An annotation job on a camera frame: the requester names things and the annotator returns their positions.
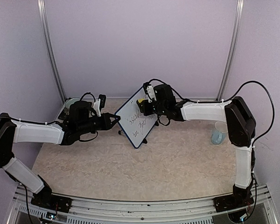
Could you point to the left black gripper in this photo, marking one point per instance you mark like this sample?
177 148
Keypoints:
107 124

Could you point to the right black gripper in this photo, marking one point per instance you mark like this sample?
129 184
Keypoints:
144 110

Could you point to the blue framed whiteboard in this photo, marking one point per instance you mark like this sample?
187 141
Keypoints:
130 113

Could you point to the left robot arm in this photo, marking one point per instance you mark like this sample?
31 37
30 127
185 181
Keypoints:
83 118

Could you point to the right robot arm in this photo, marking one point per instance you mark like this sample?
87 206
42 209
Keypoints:
241 127

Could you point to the whiteboard metal stand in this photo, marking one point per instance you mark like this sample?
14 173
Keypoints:
139 134

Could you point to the light green bowl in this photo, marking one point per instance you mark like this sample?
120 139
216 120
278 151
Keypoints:
71 101

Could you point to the black patterned square plate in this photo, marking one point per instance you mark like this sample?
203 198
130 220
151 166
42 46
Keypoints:
63 114

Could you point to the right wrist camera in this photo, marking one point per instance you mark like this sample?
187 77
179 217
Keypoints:
149 91

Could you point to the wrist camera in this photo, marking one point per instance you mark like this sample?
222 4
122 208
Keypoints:
99 104
149 91

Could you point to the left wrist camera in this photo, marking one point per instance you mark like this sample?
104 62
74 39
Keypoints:
99 104

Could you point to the right aluminium frame post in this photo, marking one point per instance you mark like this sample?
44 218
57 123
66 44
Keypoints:
232 48

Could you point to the aluminium frame post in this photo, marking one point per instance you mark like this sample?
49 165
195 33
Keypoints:
232 48
48 42

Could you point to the front aluminium rail base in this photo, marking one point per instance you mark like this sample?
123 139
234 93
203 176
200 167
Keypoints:
203 210

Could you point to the left aluminium frame post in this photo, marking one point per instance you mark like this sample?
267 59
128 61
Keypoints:
48 42

